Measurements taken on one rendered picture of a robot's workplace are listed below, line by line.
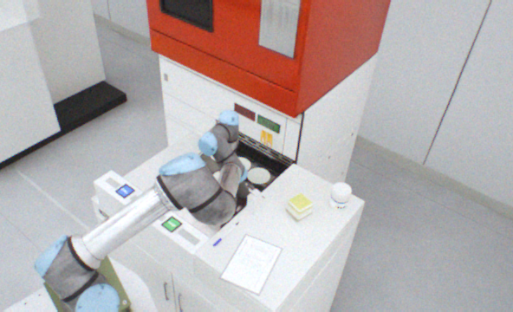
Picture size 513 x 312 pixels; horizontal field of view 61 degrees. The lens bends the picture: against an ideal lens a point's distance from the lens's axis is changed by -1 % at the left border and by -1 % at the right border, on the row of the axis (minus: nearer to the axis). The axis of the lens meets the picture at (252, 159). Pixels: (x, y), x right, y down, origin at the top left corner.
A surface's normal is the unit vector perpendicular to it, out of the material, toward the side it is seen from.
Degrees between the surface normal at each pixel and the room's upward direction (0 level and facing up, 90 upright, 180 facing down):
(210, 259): 0
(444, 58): 90
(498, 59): 90
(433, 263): 0
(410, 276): 0
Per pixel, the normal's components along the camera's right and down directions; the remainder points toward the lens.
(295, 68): -0.61, 0.51
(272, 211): 0.05, -0.75
